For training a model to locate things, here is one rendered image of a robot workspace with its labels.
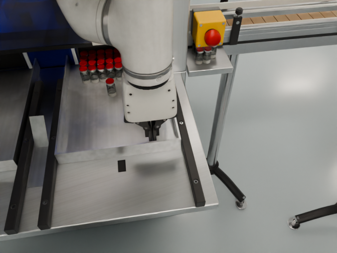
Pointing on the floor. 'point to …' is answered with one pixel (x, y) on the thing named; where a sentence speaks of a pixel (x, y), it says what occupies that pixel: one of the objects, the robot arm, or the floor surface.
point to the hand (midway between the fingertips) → (151, 131)
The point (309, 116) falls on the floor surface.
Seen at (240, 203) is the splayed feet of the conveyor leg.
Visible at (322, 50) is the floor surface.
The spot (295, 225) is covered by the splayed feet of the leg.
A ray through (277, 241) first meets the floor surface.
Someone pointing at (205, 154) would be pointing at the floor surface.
